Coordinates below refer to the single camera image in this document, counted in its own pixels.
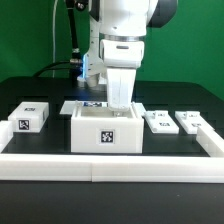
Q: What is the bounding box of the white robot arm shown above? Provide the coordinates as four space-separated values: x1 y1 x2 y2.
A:
83 0 178 113

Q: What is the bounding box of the white cabinet body box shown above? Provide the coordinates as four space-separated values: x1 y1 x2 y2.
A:
71 101 144 154

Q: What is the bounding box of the white right fence bar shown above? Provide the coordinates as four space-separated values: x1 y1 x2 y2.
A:
196 127 224 158

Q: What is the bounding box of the white marker sheet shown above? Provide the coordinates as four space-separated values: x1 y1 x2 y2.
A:
60 101 146 116

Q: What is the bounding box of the white cabinet door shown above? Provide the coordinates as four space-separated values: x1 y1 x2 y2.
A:
144 110 179 134
175 111 213 134

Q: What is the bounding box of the black cable bundle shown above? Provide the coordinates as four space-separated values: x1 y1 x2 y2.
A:
32 0 84 79

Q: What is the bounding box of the white cabinet top block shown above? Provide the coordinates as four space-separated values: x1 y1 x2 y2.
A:
8 102 49 133

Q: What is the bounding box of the white fence bar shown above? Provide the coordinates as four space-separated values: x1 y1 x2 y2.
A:
0 154 224 183
0 121 13 153
196 127 224 158

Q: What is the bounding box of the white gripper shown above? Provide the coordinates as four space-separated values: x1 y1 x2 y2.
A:
100 39 144 116

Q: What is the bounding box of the white thin cable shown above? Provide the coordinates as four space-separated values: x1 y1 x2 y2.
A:
51 0 60 79

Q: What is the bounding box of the white left fence bar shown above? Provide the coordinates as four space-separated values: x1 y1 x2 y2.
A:
0 121 13 153

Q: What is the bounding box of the white front fence bar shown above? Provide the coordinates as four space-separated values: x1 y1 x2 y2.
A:
0 154 224 183

